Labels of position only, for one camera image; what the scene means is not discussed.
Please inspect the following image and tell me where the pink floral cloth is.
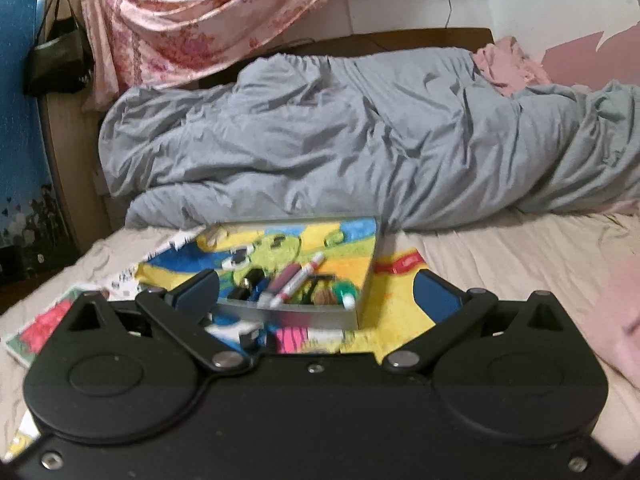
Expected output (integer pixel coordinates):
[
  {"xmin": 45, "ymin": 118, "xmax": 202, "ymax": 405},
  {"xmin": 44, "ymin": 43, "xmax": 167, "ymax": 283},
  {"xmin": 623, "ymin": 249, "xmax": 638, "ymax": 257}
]
[{"xmin": 80, "ymin": 0, "xmax": 366, "ymax": 111}]

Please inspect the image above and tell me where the grey duvet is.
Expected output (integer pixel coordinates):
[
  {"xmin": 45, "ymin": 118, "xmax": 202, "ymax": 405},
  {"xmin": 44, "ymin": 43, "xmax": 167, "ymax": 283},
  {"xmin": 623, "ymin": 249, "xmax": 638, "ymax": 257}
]
[{"xmin": 97, "ymin": 47, "xmax": 640, "ymax": 233}]

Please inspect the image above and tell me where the pink crumpled cloth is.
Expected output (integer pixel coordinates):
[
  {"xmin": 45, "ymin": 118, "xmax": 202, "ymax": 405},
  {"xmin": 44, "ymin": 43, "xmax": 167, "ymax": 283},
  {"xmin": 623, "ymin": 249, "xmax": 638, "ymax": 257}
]
[{"xmin": 472, "ymin": 35, "xmax": 553, "ymax": 98}]

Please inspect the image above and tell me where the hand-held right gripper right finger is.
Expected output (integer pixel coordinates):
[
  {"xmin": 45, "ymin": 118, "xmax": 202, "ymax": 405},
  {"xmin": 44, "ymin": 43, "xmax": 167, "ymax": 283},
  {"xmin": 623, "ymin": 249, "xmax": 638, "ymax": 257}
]
[{"xmin": 382, "ymin": 269, "xmax": 566, "ymax": 372}]

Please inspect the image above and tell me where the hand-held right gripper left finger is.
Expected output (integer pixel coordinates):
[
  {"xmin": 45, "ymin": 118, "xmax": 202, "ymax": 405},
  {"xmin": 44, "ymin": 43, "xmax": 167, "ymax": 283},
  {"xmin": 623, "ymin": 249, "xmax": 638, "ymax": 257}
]
[{"xmin": 70, "ymin": 269, "xmax": 251, "ymax": 373}]

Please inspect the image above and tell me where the red haired character drawing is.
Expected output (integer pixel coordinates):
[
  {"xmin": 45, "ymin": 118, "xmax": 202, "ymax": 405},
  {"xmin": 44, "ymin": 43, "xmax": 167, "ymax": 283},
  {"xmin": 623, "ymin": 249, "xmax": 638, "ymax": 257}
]
[{"xmin": 5, "ymin": 287, "xmax": 103, "ymax": 367}]

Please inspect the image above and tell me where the pink fluffy blanket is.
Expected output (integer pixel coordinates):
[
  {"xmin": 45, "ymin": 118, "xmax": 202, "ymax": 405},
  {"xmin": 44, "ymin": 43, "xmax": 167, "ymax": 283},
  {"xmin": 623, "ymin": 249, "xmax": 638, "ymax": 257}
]
[{"xmin": 580, "ymin": 255, "xmax": 640, "ymax": 391}]

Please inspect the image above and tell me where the white flower doodle paper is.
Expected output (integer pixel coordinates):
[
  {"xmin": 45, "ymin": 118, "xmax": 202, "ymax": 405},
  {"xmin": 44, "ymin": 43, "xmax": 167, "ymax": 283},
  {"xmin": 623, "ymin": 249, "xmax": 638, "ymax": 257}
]
[{"xmin": 107, "ymin": 230, "xmax": 211, "ymax": 296}]

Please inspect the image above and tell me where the blue printed panel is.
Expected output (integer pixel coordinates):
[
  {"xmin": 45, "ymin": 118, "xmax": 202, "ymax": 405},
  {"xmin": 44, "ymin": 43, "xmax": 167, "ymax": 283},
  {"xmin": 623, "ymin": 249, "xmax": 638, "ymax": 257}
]
[{"xmin": 0, "ymin": 0, "xmax": 83, "ymax": 286}]

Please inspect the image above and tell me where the white marker pen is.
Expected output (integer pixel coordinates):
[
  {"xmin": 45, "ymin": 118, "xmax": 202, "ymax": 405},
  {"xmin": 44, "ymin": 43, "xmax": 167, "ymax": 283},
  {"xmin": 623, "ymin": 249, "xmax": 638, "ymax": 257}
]
[{"xmin": 277, "ymin": 327, "xmax": 347, "ymax": 354}]

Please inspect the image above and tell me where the brown wooden headboard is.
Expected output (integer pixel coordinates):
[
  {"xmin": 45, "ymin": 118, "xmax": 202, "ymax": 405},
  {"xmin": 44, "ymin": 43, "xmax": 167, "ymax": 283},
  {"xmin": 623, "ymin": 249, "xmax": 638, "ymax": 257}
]
[{"xmin": 200, "ymin": 27, "xmax": 496, "ymax": 88}]

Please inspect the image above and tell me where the beige bed sheet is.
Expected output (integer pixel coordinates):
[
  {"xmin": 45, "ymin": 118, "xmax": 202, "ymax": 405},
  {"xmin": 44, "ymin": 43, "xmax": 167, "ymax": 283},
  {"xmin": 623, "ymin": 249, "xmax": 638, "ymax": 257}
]
[{"xmin": 0, "ymin": 205, "xmax": 640, "ymax": 461}]

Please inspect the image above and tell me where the light wooden bed frame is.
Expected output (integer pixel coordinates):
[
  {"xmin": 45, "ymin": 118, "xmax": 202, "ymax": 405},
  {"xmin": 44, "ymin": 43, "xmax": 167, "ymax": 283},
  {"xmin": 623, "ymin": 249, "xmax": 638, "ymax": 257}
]
[{"xmin": 37, "ymin": 0, "xmax": 113, "ymax": 256}]

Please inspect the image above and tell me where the yellow crayon drawing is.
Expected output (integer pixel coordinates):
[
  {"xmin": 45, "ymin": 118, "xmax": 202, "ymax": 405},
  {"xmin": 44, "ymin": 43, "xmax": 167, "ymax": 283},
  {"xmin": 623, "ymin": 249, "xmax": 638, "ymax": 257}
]
[{"xmin": 350, "ymin": 245, "xmax": 451, "ymax": 363}]

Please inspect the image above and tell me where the green white marker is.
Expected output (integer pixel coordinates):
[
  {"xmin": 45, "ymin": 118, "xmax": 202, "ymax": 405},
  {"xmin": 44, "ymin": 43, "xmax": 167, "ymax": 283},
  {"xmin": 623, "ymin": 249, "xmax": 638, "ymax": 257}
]
[{"xmin": 334, "ymin": 282, "xmax": 361, "ymax": 309}]

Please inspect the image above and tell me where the purple marker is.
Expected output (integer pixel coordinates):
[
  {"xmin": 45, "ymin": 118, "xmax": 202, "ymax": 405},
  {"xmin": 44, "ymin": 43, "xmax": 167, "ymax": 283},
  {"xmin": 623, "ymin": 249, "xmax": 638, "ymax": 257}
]
[{"xmin": 257, "ymin": 262, "xmax": 301, "ymax": 306}]

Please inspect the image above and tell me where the red marker pen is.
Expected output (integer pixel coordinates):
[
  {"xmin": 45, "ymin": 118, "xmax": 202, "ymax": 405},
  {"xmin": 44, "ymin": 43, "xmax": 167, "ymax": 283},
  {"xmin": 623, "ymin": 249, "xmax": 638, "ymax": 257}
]
[{"xmin": 260, "ymin": 252, "xmax": 326, "ymax": 309}]

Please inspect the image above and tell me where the black hanging bag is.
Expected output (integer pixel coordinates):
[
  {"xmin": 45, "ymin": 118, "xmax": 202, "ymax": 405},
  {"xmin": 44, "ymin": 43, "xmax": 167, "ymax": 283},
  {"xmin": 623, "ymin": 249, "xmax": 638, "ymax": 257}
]
[{"xmin": 22, "ymin": 0, "xmax": 96, "ymax": 97}]

